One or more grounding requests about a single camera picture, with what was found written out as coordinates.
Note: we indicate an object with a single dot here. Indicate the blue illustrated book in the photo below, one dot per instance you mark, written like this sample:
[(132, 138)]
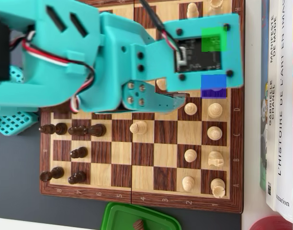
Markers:
[(263, 60)]

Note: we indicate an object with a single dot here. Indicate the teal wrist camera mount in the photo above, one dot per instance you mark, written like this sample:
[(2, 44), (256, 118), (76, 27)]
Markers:
[(233, 60)]

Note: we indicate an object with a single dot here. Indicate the dark wooden pawn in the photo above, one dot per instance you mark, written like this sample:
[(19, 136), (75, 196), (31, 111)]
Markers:
[(77, 177), (77, 130), (79, 152), (138, 224)]

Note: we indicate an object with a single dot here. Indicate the light wooden pawn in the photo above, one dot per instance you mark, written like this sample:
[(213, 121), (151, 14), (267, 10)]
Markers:
[(190, 108), (192, 10), (190, 155), (161, 84), (188, 183)]

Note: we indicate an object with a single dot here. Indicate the dark wooden rook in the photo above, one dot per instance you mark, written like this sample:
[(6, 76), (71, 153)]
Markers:
[(52, 174)]

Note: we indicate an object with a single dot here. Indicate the red round container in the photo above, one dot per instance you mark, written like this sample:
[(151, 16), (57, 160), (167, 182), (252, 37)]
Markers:
[(268, 224)]

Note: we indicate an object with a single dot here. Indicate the wooden chessboard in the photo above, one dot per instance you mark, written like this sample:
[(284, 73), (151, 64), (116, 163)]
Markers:
[(122, 153)]

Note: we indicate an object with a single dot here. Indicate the light wooden king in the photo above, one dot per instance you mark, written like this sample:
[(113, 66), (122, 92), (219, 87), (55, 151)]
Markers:
[(217, 89)]

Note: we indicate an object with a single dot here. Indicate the light wooden knight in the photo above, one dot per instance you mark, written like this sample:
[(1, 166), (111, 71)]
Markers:
[(215, 158)]

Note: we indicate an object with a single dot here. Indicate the dark grey mat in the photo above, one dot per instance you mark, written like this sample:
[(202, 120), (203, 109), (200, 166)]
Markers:
[(17, 179)]

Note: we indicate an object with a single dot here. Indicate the dark wooden bishop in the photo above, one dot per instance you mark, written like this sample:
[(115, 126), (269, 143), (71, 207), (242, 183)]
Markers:
[(55, 129)]

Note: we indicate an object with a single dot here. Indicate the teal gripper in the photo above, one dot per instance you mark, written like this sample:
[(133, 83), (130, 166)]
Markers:
[(113, 64)]

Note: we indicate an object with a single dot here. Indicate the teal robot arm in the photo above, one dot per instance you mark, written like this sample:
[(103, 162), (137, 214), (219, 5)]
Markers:
[(53, 83)]

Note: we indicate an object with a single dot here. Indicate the green plastic container lid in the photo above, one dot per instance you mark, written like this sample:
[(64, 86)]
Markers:
[(127, 215)]

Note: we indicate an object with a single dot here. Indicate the white Gabrielle Chanel book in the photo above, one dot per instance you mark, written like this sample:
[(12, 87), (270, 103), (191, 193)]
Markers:
[(271, 143)]

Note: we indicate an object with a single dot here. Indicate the light pawn left of centre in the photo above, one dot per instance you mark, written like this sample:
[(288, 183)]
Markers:
[(138, 127)]

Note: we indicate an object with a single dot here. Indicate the dark wooden knight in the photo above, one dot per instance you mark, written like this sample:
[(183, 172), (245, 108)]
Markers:
[(97, 130)]

